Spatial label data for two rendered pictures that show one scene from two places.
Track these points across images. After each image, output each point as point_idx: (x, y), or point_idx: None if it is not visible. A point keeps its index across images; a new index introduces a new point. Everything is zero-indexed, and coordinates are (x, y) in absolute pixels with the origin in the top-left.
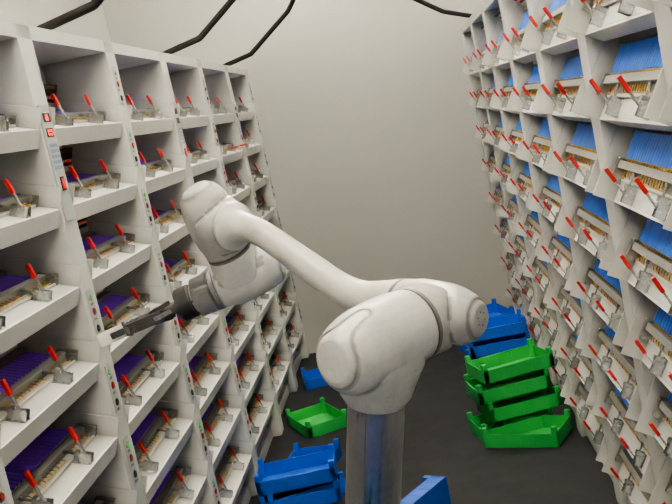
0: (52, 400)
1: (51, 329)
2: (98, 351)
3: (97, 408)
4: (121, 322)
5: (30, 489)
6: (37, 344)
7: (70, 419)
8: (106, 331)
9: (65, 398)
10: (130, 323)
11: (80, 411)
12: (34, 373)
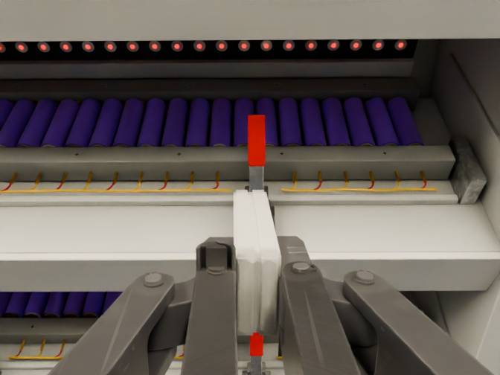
0: (78, 252)
1: (486, 78)
2: None
3: (458, 335)
4: (198, 245)
5: (57, 340)
6: (453, 97)
7: (425, 292)
8: (234, 213)
9: (172, 271)
10: (106, 313)
11: (440, 300)
12: (209, 156)
